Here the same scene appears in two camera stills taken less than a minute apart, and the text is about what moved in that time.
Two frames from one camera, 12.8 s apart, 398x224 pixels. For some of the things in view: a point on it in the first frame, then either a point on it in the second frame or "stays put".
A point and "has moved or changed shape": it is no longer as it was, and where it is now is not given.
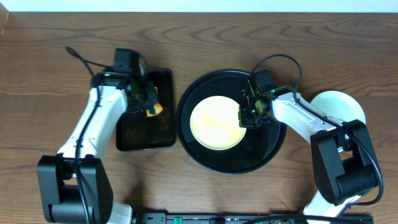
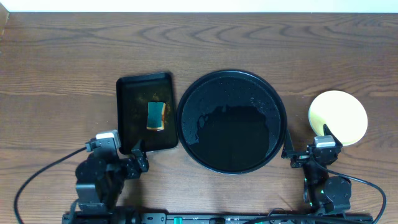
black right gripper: (247, 112) to (302, 157)
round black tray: (260, 144) stays put
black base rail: (249, 218) stays put
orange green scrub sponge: (157, 108) has moved or changed shape
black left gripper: (149, 101) to (137, 162)
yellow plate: (214, 123) to (343, 113)
